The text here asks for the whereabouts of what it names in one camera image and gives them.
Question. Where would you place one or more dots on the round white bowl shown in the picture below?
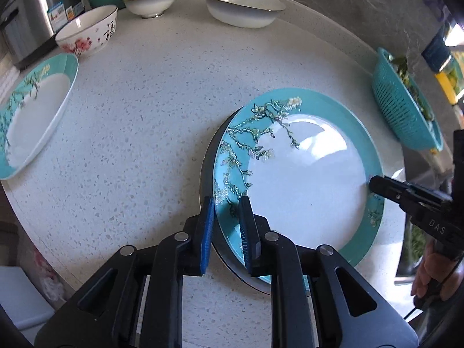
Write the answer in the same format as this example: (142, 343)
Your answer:
(152, 5)

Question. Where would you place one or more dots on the pink floral white bowl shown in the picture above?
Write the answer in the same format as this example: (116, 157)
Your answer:
(90, 36)

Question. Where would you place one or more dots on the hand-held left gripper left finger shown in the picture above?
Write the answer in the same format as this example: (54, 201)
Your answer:
(206, 235)

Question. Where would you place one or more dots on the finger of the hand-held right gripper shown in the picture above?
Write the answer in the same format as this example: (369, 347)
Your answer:
(388, 188)

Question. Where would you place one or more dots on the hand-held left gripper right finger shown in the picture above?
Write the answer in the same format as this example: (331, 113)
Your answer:
(246, 239)

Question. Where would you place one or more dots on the white box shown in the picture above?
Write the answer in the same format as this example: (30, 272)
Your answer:
(18, 297)

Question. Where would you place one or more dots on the teal floral plate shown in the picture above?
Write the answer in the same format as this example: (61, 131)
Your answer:
(36, 116)
(308, 174)

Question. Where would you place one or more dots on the stainless steel rice cooker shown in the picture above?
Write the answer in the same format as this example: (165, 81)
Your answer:
(32, 11)

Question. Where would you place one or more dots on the green leafy vegetables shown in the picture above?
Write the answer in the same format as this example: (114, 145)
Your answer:
(402, 70)

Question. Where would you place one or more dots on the large oval white bowl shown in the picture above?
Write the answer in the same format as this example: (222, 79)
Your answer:
(239, 16)

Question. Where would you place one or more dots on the person's right hand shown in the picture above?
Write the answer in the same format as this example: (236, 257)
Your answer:
(426, 272)

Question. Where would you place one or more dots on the dark blue container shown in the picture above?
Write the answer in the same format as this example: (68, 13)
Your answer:
(435, 50)

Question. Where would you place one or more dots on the white plastic bag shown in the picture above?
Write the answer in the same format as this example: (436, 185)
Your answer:
(49, 281)

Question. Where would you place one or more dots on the yellow container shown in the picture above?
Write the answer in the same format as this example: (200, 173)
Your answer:
(446, 87)

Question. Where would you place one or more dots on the teal plastic colander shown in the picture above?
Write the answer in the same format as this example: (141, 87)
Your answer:
(395, 105)

